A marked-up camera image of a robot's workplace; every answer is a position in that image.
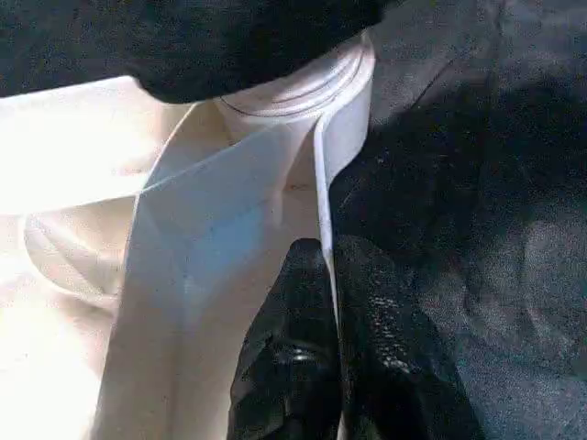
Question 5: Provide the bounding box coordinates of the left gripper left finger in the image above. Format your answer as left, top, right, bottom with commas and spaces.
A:
227, 237, 344, 440

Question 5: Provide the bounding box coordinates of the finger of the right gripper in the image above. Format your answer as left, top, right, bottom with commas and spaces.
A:
127, 0, 391, 105

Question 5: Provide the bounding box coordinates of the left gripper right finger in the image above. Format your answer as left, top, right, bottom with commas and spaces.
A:
330, 233, 488, 440

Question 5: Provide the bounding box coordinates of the white plastic table leg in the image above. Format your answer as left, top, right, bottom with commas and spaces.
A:
215, 27, 372, 118

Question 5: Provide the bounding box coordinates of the white plastic table top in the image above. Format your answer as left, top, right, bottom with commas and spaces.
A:
0, 27, 378, 440

